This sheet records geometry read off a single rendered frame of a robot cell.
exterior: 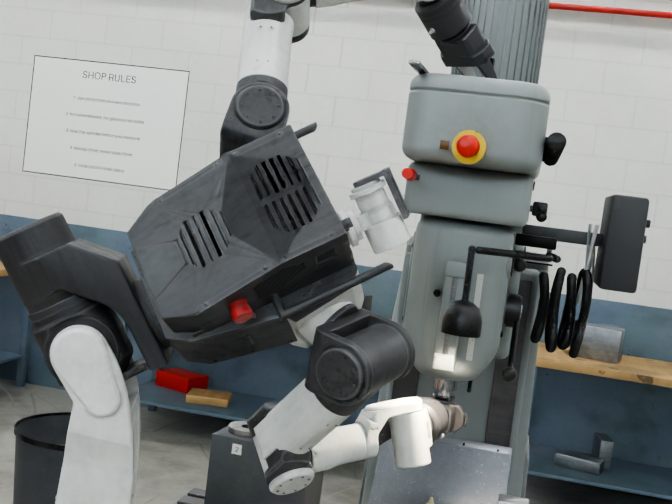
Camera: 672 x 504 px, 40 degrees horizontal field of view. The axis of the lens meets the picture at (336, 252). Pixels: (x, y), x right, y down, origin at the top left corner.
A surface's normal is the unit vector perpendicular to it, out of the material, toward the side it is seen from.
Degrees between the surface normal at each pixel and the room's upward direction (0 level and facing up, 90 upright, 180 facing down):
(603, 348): 90
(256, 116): 62
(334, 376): 100
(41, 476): 94
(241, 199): 75
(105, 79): 90
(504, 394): 90
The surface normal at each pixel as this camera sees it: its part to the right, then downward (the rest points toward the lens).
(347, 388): -0.54, 0.16
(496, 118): -0.21, 0.04
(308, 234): -0.11, -0.40
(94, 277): 0.12, 0.07
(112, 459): -0.01, 0.47
